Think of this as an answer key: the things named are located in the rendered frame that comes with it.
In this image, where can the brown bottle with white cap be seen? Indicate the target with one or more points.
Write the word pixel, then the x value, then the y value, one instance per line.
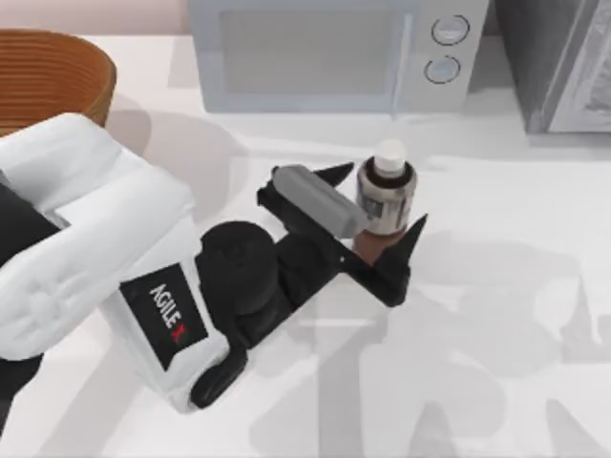
pixel 387 195

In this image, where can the pale grey rounded box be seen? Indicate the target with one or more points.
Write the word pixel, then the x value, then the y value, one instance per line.
pixel 320 200

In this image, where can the pale microwave oven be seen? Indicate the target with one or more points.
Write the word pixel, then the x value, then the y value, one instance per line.
pixel 305 52

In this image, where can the round microwave knob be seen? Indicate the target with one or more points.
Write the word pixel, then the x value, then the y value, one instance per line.
pixel 450 29
pixel 442 69

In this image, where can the brown wicker basket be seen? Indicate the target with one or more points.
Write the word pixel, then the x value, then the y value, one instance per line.
pixel 52 71

